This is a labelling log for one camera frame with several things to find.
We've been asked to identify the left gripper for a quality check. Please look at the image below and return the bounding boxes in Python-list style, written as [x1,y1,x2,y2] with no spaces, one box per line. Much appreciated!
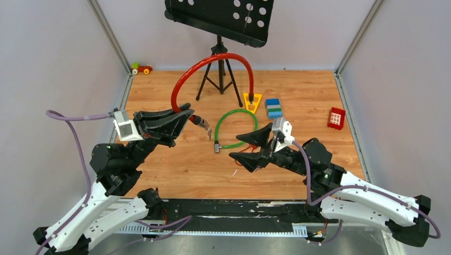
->
[127,104,196,168]

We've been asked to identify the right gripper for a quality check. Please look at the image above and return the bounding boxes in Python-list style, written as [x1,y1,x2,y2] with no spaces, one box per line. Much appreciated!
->
[229,123,309,176]

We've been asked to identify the thick red cable lock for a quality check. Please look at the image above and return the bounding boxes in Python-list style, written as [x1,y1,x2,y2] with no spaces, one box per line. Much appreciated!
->
[171,53,255,130]

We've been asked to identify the green cable lock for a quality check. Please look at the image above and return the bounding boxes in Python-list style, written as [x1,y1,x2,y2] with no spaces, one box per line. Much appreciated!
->
[214,109,258,154]

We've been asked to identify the red padlock with thin cable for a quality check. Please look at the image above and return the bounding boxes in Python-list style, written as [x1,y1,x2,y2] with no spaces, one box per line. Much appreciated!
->
[235,144,258,166]

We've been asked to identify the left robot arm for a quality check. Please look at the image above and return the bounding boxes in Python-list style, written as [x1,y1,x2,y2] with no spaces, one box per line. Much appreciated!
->
[33,103,194,254]

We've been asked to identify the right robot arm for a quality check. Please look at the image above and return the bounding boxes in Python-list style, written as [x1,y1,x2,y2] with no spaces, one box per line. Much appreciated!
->
[230,118,433,247]

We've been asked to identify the blue green stacked blocks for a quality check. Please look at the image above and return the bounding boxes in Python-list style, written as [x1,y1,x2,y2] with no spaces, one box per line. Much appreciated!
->
[265,98,283,120]

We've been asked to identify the yellow triangular plastic piece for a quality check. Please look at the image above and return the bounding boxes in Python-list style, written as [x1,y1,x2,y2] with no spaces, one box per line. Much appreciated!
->
[243,92,263,114]

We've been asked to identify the toy car red green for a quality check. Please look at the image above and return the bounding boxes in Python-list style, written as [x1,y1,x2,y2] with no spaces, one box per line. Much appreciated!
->
[131,62,153,75]

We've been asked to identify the red window block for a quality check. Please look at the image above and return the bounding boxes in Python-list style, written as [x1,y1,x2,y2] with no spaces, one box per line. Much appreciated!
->
[327,107,346,130]

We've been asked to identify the black music stand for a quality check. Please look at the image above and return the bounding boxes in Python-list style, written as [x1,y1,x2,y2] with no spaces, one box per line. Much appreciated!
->
[164,0,275,106]

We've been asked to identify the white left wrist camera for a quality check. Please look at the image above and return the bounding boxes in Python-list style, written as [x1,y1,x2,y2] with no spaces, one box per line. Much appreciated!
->
[111,108,144,142]

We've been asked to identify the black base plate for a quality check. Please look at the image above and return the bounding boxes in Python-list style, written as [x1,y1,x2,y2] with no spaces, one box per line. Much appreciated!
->
[144,199,327,232]

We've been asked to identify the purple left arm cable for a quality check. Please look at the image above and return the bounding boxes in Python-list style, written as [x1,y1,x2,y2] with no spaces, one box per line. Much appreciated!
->
[34,109,193,255]

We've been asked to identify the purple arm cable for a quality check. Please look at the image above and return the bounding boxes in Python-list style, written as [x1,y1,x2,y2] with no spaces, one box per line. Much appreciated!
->
[292,140,441,246]
[34,109,193,255]

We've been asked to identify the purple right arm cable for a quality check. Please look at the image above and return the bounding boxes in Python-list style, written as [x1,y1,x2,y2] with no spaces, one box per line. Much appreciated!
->
[292,140,441,246]

